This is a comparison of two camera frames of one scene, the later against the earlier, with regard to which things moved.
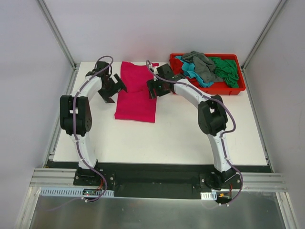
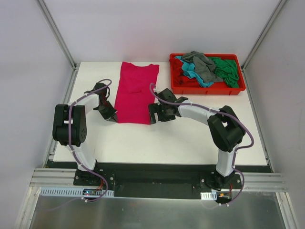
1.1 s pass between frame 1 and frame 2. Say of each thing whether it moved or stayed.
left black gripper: moved
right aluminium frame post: stayed
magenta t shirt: stayed
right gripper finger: moved
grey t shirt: stayed
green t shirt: stayed
